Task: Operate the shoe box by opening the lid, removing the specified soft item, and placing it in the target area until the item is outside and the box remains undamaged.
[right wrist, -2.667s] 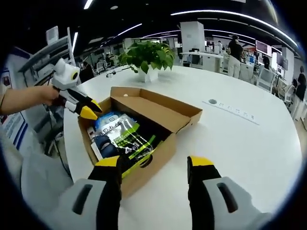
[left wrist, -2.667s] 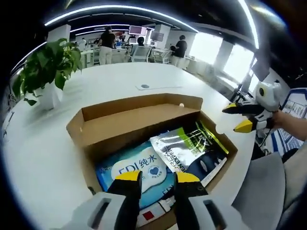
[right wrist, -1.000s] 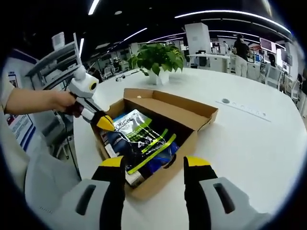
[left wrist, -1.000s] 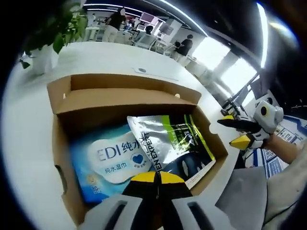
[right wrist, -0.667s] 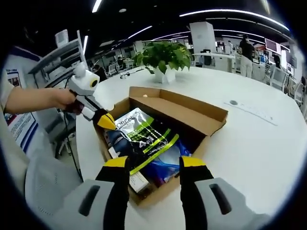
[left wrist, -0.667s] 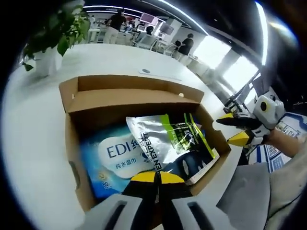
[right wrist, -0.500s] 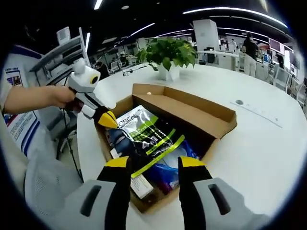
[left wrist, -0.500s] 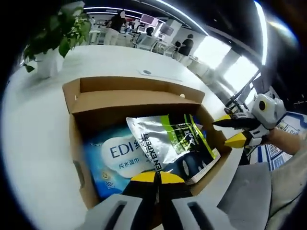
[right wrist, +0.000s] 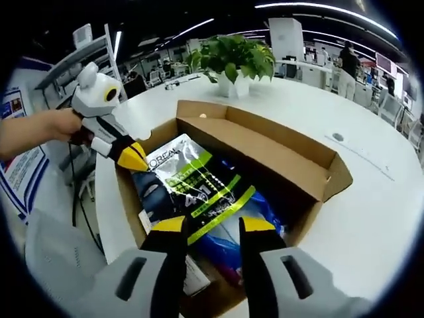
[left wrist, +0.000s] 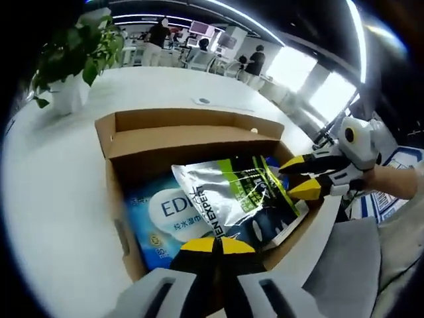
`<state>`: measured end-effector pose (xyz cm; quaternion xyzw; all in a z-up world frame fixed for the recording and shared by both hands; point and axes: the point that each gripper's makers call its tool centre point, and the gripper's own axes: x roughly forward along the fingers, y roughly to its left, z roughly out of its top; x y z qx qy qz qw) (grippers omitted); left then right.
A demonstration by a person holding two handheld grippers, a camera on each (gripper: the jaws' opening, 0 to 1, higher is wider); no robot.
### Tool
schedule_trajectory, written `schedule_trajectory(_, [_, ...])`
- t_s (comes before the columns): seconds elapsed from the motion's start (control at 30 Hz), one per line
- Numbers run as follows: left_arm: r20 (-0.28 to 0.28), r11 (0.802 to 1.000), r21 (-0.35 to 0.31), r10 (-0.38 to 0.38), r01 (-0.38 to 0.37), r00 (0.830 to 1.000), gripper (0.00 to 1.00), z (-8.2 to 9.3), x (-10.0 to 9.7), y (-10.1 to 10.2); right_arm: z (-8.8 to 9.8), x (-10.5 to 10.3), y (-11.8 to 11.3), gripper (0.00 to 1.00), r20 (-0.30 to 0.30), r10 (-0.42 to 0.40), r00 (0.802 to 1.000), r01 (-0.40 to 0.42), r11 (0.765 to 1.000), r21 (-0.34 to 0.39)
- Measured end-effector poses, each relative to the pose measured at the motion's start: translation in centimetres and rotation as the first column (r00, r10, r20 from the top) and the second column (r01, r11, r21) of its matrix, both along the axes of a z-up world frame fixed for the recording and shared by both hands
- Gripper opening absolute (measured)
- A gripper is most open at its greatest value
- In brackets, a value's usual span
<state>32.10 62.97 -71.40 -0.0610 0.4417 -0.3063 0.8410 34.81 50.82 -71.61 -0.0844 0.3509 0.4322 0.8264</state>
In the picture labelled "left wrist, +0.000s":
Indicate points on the long ceiling light strip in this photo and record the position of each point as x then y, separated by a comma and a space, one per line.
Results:
357, 33

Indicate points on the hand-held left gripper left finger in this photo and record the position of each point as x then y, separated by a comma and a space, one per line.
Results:
192, 265

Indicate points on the blue printed plastic pack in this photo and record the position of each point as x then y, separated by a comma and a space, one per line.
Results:
272, 163

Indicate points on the wall monitor screen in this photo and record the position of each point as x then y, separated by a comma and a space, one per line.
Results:
228, 40
202, 27

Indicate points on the blue white striped panel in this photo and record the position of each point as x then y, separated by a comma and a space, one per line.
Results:
386, 198

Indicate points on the potted green plant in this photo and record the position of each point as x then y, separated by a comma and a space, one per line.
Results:
79, 49

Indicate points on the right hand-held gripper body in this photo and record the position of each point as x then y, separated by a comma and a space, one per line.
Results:
364, 145

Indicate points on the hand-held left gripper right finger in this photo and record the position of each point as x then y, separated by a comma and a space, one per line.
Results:
242, 261

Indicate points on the person's white shirt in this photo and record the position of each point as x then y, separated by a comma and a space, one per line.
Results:
397, 245

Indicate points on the blue wet wipes pack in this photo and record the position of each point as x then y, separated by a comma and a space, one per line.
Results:
159, 212

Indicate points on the black chair frame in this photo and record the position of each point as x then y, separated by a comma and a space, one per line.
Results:
328, 132

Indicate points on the silver green pouch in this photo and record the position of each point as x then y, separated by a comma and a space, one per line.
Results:
225, 189

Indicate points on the brown cardboard shoe box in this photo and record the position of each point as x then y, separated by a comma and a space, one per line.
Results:
165, 145

